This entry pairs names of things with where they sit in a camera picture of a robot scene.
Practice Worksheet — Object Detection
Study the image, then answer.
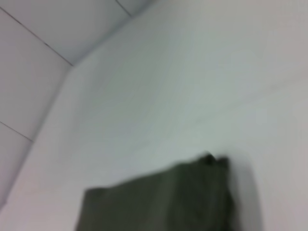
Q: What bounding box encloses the dark green FREE t-shirt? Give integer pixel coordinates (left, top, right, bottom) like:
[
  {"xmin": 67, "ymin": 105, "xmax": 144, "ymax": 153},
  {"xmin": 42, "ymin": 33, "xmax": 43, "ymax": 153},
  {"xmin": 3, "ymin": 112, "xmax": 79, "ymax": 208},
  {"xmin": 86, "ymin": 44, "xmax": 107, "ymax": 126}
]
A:
[{"xmin": 74, "ymin": 154, "xmax": 241, "ymax": 231}]

